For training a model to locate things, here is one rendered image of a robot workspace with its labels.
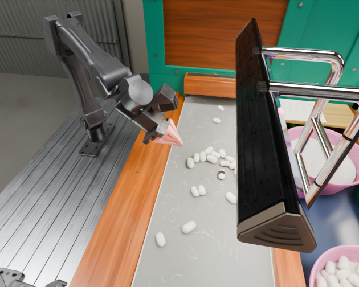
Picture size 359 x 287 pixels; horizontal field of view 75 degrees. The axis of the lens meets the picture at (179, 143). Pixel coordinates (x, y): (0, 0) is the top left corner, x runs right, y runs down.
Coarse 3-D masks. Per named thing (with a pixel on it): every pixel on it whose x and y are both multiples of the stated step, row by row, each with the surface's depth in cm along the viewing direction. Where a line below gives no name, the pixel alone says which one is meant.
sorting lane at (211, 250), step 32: (192, 128) 89; (224, 128) 89; (224, 160) 77; (160, 192) 67; (224, 192) 67; (160, 224) 60; (224, 224) 60; (160, 256) 54; (192, 256) 54; (224, 256) 54; (256, 256) 54
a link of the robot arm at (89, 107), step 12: (60, 48) 67; (60, 60) 71; (72, 60) 71; (72, 72) 72; (84, 72) 75; (72, 84) 77; (84, 84) 76; (84, 96) 78; (84, 108) 79; (96, 108) 82; (96, 120) 83
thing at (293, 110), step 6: (282, 102) 95; (288, 102) 95; (294, 102) 95; (300, 102) 95; (306, 102) 95; (312, 102) 95; (282, 108) 92; (288, 108) 92; (294, 108) 92; (300, 108) 92; (306, 108) 92; (288, 114) 88; (294, 114) 88; (300, 114) 88; (306, 114) 88; (300, 120) 86; (306, 120) 86; (324, 120) 86
